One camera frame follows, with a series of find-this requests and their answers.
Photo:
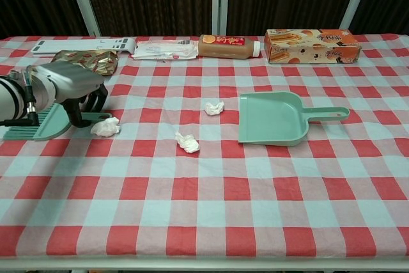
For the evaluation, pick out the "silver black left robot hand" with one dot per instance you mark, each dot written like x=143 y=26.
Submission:
x=73 y=81

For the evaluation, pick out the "green plastic hand brush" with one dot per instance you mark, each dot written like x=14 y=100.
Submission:
x=54 y=126

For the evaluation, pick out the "tissue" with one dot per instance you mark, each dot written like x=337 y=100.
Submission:
x=188 y=143
x=212 y=108
x=105 y=127

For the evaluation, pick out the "tissue top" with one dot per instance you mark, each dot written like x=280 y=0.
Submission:
x=212 y=108

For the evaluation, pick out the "green plastic dustpan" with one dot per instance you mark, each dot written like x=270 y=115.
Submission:
x=271 y=119

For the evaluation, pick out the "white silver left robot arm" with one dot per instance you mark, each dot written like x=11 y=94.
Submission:
x=12 y=100

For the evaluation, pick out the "gold foil snack bag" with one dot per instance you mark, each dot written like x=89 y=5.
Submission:
x=96 y=59

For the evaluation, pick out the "white plastic package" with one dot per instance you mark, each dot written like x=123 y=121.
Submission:
x=159 y=50

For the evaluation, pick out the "orange drink bottle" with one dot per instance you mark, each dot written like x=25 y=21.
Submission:
x=223 y=47

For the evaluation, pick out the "red white checkered tablecloth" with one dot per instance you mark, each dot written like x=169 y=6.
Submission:
x=204 y=190

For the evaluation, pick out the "orange snack box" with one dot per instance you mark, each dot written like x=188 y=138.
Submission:
x=313 y=46

